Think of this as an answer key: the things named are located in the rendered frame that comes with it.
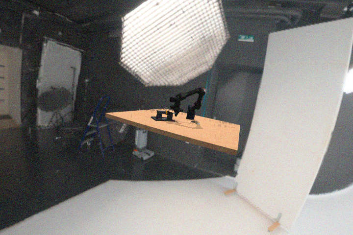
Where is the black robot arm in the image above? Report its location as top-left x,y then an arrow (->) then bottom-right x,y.
170,88 -> 205,111

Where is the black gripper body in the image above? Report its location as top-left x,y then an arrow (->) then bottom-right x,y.
174,103 -> 183,112

